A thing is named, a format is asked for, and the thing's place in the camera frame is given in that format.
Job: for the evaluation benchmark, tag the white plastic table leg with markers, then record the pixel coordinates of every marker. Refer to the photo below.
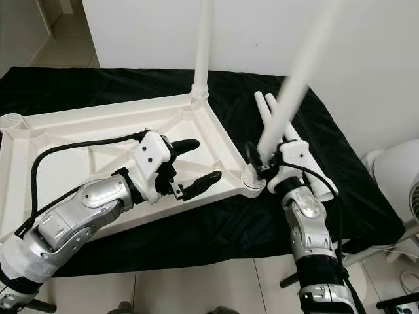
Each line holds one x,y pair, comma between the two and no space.
264,111
298,78
203,46
275,108

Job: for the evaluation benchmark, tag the white plastic table top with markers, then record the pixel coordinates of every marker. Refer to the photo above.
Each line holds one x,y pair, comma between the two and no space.
26,183

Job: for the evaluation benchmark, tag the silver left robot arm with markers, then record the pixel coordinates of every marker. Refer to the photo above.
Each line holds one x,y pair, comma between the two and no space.
91,203

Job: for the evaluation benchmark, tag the black cloth cover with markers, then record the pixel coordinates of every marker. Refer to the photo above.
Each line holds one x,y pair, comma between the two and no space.
236,104

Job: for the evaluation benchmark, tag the black metal stand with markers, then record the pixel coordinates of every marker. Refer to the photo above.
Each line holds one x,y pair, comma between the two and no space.
398,302

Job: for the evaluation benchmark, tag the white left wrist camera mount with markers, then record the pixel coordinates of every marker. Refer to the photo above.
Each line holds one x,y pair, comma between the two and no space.
154,154

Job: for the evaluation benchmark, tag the black metal frame bar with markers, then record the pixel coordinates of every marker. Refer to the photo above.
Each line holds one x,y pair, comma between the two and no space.
290,280
44,305

